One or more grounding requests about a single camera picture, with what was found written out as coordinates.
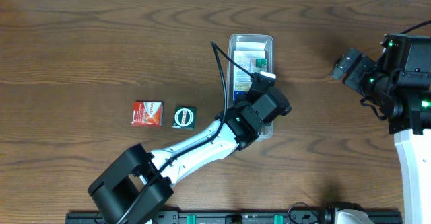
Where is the white green medicine box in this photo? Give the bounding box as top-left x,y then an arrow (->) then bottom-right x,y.
251,58 -> 268,73

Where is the blue medicine box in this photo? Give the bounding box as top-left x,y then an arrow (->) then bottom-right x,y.
233,50 -> 266,102

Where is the green square box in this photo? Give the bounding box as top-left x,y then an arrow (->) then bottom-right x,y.
172,106 -> 197,130

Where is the red orange medicine box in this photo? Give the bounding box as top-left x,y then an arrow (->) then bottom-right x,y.
131,101 -> 164,127

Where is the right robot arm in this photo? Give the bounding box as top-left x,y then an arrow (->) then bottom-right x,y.
331,32 -> 430,223

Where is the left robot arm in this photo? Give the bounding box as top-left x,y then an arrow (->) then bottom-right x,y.
88,82 -> 292,223

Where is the left black cable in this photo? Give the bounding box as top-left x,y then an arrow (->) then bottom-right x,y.
116,40 -> 257,224

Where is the black mounting rail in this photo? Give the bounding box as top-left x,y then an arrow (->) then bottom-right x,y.
65,210 -> 403,224

